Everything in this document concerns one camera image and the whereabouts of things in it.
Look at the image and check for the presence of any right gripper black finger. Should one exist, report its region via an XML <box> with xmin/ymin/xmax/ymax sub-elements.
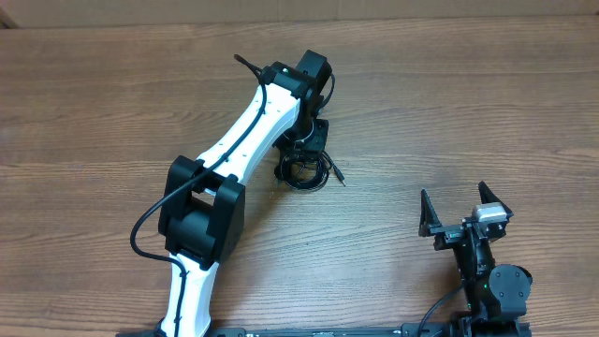
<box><xmin>477</xmin><ymin>181</ymin><xmax>514</xmax><ymax>218</ymax></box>
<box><xmin>418</xmin><ymin>189</ymin><xmax>442</xmax><ymax>237</ymax></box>

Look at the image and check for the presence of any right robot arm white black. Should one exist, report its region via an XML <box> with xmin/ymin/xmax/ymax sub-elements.
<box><xmin>416</xmin><ymin>182</ymin><xmax>533</xmax><ymax>336</ymax></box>

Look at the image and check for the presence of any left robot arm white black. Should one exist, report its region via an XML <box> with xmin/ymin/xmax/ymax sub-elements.
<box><xmin>152</xmin><ymin>51</ymin><xmax>334</xmax><ymax>336</ymax></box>

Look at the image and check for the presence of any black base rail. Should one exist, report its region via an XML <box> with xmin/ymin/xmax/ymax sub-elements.
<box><xmin>115</xmin><ymin>323</ymin><xmax>533</xmax><ymax>337</ymax></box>

